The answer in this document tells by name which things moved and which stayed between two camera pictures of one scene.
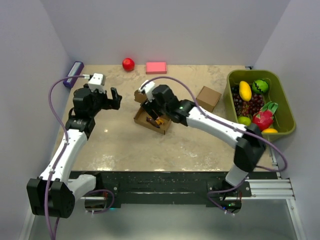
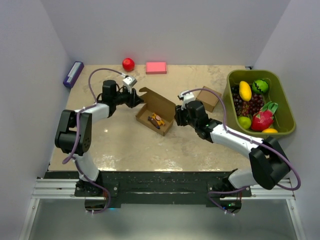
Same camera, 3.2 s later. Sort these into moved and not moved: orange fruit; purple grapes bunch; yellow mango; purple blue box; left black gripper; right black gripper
Moved: right black gripper; left black gripper
Not moved: purple blue box; yellow mango; orange fruit; purple grapes bunch
